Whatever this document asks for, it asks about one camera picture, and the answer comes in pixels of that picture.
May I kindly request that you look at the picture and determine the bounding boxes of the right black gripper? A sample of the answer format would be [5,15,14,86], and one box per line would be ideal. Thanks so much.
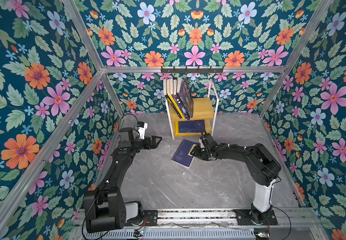
[190,146,211,161]

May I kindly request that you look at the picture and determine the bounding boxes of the navy book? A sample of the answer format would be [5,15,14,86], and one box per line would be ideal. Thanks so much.
[177,120,206,134]
[172,140,198,168]

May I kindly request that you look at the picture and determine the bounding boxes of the black book white characters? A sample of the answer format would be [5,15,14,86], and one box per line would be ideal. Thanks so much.
[173,78,191,120]

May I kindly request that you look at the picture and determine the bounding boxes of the yellow cartoon cover book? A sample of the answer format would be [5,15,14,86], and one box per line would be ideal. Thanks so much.
[165,79,186,119]

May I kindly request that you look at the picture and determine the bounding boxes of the dark portrait book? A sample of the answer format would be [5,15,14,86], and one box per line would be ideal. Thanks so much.
[169,79,189,120]
[177,78,194,120]

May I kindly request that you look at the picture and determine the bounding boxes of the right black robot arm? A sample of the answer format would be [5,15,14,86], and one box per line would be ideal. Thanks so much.
[190,134,281,225]

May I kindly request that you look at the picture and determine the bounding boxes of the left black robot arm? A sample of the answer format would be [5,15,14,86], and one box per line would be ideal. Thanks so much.
[82,128,162,234]

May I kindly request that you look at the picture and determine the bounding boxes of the white wooden two-tier shelf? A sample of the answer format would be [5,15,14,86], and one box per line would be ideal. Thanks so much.
[166,80,219,138]

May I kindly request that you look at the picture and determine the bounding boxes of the black book leaning on shelf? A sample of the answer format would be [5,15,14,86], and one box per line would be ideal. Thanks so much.
[164,79,183,119]

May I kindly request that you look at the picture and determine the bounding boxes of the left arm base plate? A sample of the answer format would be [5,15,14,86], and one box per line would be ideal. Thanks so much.
[124,209,159,227]

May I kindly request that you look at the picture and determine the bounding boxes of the black hook rail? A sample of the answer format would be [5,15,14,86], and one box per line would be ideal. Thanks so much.
[160,66,224,75]

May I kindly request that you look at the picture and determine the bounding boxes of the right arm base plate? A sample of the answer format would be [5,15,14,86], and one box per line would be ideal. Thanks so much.
[234,209,278,226]

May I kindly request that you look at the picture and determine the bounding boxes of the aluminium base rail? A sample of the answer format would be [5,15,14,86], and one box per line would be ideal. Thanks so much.
[153,207,322,228]

